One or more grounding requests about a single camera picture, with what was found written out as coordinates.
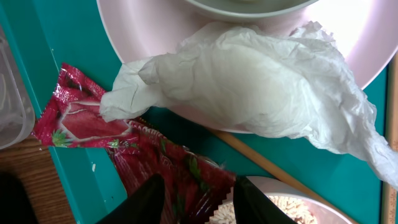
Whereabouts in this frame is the clear plastic bin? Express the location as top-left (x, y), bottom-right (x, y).
top-left (0, 30), bottom-right (35, 149)

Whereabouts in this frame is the pink plate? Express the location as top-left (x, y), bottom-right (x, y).
top-left (98, 1), bottom-right (397, 133)

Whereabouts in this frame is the wooden chopstick right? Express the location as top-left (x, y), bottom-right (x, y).
top-left (381, 53), bottom-right (397, 224)

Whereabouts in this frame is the white napkin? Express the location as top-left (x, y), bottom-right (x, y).
top-left (99, 22), bottom-right (397, 186)

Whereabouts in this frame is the food scraps rice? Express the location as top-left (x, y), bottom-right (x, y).
top-left (208, 196), bottom-right (318, 224)

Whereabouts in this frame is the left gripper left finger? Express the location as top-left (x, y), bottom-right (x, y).
top-left (97, 174), bottom-right (165, 224)

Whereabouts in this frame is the wooden chopstick diagonal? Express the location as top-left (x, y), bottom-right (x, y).
top-left (206, 128), bottom-right (357, 224)

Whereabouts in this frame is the grey-white bowl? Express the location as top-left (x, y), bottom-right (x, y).
top-left (185, 0), bottom-right (318, 22)

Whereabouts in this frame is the teal plastic tray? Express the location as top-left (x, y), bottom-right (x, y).
top-left (1, 0), bottom-right (381, 223)

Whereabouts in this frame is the red snack wrapper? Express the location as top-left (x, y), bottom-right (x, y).
top-left (34, 63), bottom-right (235, 223)

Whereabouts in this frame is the small pink bowl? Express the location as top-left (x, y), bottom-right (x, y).
top-left (209, 176), bottom-right (355, 224)

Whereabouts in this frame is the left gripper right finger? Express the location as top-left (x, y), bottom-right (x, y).
top-left (233, 176), bottom-right (295, 224)

